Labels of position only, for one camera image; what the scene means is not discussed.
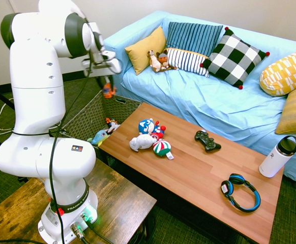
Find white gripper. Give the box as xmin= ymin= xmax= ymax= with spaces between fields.
xmin=81 ymin=57 xmax=124 ymax=90

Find red toy fire truck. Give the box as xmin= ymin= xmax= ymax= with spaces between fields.
xmin=102 ymin=80 xmax=117 ymax=100

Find woven grey storage basket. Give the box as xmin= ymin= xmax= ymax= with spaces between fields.
xmin=61 ymin=88 xmax=143 ymax=144

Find tan dog plush toy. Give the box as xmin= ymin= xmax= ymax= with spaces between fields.
xmin=147 ymin=49 xmax=163 ymax=74

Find blue fish plush toy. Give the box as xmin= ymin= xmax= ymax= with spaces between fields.
xmin=87 ymin=129 xmax=111 ymax=146

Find Captain America plush toy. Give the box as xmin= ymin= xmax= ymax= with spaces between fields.
xmin=138 ymin=117 xmax=167 ymax=141

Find brown bear plush toy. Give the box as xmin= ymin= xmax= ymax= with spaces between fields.
xmin=156 ymin=49 xmax=180 ymax=71

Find grey animal plush toy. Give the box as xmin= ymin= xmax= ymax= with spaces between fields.
xmin=129 ymin=133 xmax=157 ymax=153

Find mustard yellow plain pillow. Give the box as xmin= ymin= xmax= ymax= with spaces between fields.
xmin=124 ymin=25 xmax=167 ymax=76

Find navy white striped pillow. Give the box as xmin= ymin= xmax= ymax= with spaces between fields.
xmin=164 ymin=47 xmax=212 ymax=78

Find red green striped plush ball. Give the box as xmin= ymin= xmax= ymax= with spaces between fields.
xmin=152 ymin=138 xmax=175 ymax=161

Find teal striped pillow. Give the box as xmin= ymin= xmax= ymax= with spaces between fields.
xmin=166 ymin=21 xmax=224 ymax=58

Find light blue covered sofa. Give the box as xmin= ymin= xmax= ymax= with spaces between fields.
xmin=103 ymin=10 xmax=296 ymax=188

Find dark rustic wooden robot table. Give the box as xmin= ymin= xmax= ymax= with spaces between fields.
xmin=0 ymin=159 xmax=158 ymax=244

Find black game controller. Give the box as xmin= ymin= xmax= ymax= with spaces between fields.
xmin=194 ymin=129 xmax=222 ymax=153

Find reddish wooden coffee table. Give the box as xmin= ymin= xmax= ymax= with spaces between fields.
xmin=98 ymin=102 xmax=284 ymax=244

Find black white checkered pillow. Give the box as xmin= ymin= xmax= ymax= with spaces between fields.
xmin=199 ymin=26 xmax=271 ymax=90

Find yellow white patterned bolster pillow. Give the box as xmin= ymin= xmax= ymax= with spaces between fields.
xmin=259 ymin=45 xmax=296 ymax=97

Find white insulated water bottle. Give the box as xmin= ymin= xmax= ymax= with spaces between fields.
xmin=258 ymin=135 xmax=296 ymax=178

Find blue black headphones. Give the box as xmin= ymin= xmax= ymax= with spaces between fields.
xmin=220 ymin=173 xmax=261 ymax=214

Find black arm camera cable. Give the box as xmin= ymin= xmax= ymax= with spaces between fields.
xmin=10 ymin=22 xmax=99 ymax=244

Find white cord on carpet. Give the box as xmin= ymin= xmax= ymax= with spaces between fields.
xmin=0 ymin=102 xmax=16 ymax=136

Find robot base cable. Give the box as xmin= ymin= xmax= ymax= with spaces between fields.
xmin=80 ymin=215 xmax=116 ymax=244

